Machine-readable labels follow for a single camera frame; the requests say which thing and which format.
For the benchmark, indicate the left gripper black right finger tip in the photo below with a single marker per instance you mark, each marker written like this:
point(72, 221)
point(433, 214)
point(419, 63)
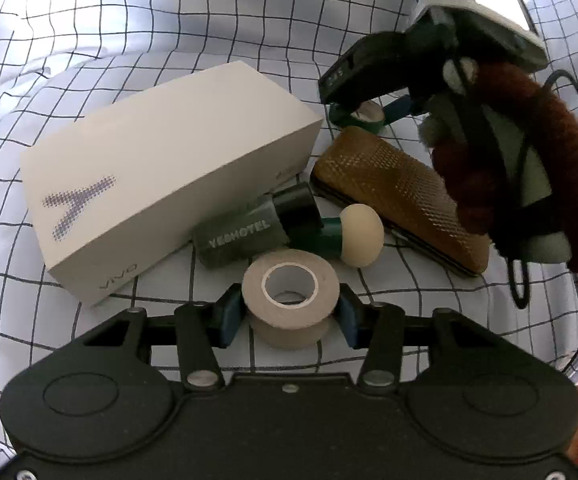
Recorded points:
point(376, 328)

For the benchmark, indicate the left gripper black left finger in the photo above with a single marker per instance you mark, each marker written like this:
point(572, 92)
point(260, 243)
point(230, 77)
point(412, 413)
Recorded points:
point(202, 328)

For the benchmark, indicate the beige tape roll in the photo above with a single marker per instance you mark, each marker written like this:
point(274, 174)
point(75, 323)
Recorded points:
point(290, 296)

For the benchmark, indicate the black yedhotel tube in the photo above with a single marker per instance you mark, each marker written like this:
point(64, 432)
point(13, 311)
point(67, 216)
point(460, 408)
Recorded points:
point(271, 221)

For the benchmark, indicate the brown mesh pouch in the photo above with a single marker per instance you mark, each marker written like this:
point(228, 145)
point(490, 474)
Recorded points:
point(408, 196)

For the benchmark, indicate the white vivo cardboard box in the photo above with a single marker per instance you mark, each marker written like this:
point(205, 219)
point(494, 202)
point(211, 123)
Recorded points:
point(112, 194)

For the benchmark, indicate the white blue checkered cloth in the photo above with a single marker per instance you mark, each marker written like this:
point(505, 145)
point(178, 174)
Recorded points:
point(61, 59)

